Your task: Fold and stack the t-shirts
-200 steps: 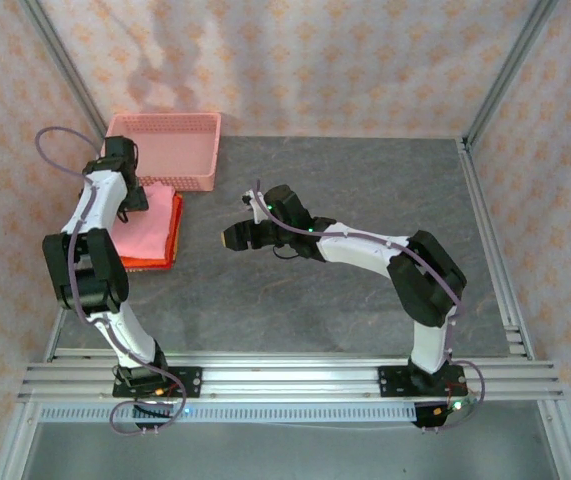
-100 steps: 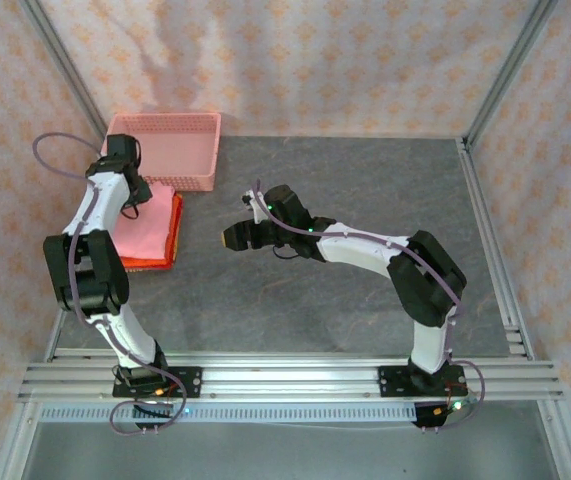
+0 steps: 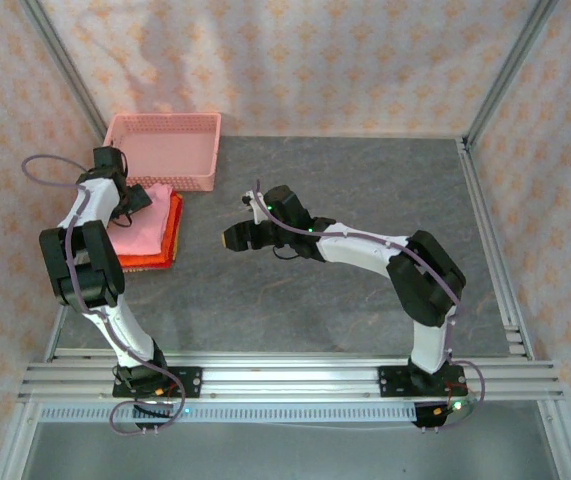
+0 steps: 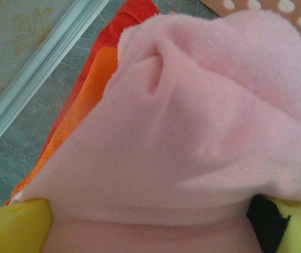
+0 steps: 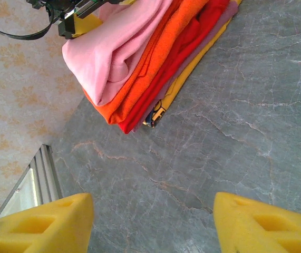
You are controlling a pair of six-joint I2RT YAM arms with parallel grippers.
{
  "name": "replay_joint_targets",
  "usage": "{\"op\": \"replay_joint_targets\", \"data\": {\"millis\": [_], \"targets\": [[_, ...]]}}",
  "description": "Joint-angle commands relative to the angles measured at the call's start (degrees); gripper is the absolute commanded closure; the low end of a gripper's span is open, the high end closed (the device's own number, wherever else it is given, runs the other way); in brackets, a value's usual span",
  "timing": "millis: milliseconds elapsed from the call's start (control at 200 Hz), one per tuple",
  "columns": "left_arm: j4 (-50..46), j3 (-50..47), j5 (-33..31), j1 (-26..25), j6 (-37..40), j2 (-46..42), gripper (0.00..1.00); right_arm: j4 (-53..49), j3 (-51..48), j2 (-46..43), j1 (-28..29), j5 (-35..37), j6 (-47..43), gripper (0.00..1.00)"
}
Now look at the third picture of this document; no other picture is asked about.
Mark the pink t-shirt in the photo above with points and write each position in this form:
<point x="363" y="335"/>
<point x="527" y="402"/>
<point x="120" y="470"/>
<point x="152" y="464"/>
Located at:
<point x="150" y="230"/>

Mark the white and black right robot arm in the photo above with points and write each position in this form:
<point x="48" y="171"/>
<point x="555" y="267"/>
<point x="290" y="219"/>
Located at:
<point x="425" y="280"/>

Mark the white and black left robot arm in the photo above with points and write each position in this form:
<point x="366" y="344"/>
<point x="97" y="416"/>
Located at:
<point x="85" y="270"/>

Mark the orange folded t-shirt stack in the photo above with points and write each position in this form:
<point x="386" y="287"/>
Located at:
<point x="145" y="262"/>

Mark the pink plastic basket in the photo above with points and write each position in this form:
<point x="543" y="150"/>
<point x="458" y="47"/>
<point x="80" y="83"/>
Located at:
<point x="175" y="150"/>

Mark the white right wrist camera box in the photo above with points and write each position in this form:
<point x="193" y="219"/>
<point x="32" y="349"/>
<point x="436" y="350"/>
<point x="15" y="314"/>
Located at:
<point x="248" y="200"/>

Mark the aluminium frame post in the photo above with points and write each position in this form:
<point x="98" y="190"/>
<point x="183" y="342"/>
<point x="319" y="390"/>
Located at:
<point x="69" y="70"/>
<point x="510" y="70"/>

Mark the aluminium rail beam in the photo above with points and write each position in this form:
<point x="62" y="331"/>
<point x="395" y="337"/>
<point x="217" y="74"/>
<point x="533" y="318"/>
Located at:
<point x="290" y="380"/>

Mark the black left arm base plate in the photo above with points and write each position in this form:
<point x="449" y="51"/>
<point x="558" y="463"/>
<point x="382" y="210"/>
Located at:
<point x="192" y="382"/>

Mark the aluminium table side rail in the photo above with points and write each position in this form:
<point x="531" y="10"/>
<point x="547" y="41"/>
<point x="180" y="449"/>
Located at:
<point x="480" y="200"/>
<point x="54" y="340"/>

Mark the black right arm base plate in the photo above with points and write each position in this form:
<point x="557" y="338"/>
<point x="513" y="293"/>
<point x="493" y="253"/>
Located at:
<point x="390" y="382"/>

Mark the aluminium frame leg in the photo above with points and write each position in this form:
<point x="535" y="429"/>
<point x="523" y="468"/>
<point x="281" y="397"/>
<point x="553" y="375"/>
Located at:
<point x="15" y="450"/>
<point x="562" y="450"/>

